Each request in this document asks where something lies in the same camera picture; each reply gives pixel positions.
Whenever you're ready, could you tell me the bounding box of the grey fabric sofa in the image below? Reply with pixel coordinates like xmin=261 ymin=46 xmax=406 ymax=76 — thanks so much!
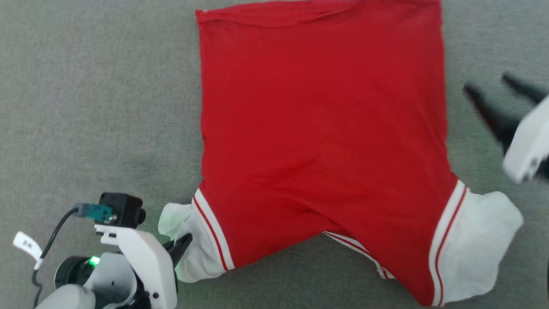
xmin=0 ymin=0 xmax=549 ymax=309

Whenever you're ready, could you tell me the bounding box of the red and white shirt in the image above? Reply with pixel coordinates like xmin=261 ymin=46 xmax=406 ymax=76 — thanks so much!
xmin=158 ymin=0 xmax=525 ymax=307

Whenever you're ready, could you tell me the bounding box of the white cable label tag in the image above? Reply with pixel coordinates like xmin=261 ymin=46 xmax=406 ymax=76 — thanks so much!
xmin=13 ymin=232 xmax=44 ymax=270

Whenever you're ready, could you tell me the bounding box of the thin black cable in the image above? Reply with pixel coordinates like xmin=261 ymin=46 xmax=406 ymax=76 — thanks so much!
xmin=32 ymin=203 xmax=113 ymax=309

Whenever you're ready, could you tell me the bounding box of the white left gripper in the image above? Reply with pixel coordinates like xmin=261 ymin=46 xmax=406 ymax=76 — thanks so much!
xmin=84 ymin=225 xmax=193 ymax=309

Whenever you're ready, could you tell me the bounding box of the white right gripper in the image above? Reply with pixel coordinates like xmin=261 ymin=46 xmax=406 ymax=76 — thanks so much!
xmin=463 ymin=73 xmax=549 ymax=184

